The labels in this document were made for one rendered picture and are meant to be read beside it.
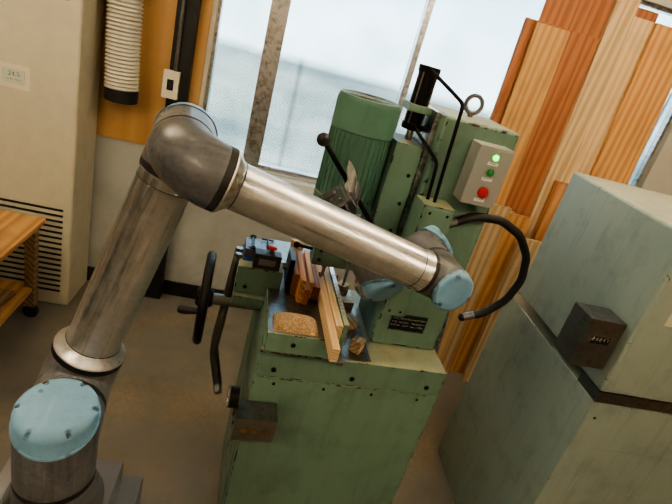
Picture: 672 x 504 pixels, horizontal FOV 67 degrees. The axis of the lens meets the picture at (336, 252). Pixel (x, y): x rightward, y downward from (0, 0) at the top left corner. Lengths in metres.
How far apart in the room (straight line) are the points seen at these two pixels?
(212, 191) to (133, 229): 0.24
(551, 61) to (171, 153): 2.28
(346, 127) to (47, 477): 1.01
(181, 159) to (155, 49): 1.93
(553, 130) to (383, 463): 1.92
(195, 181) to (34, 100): 1.87
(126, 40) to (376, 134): 1.52
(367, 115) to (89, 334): 0.83
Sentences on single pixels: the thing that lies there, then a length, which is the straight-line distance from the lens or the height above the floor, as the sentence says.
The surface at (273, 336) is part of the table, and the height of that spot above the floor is 0.89.
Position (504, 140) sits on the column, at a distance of 1.46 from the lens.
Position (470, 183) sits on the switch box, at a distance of 1.39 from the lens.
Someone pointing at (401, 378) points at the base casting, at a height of 0.76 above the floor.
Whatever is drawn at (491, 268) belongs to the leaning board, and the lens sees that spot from 2.91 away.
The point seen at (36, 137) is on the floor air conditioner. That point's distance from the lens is 2.70.
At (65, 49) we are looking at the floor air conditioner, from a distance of 2.57.
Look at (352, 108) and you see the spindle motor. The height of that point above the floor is 1.48.
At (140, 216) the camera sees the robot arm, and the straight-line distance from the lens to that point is 1.01.
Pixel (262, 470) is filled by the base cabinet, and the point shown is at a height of 0.34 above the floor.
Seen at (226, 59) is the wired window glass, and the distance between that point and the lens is 2.78.
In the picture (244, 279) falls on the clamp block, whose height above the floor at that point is 0.92.
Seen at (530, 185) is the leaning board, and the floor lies 1.15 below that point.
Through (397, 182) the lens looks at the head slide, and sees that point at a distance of 1.43.
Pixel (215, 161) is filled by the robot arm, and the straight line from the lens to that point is 0.83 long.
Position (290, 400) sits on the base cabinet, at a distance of 1.58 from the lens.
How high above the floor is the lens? 1.66
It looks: 23 degrees down
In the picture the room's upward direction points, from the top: 16 degrees clockwise
